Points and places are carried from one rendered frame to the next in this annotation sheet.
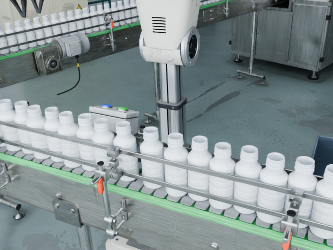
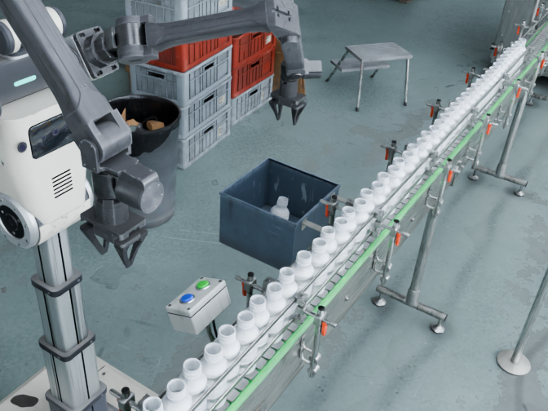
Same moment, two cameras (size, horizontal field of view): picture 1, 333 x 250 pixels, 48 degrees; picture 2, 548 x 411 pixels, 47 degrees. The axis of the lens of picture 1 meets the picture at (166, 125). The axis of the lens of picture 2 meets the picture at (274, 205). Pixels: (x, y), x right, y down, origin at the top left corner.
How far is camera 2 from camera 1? 164 cm
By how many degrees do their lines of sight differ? 73
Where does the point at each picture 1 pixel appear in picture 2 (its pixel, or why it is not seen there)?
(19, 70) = not seen: outside the picture
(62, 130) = (254, 333)
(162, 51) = (68, 216)
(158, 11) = (59, 165)
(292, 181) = (369, 209)
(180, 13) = not seen: hidden behind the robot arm
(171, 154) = (325, 256)
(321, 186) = (377, 199)
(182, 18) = not seen: hidden behind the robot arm
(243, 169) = (353, 225)
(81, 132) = (265, 315)
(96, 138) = (281, 304)
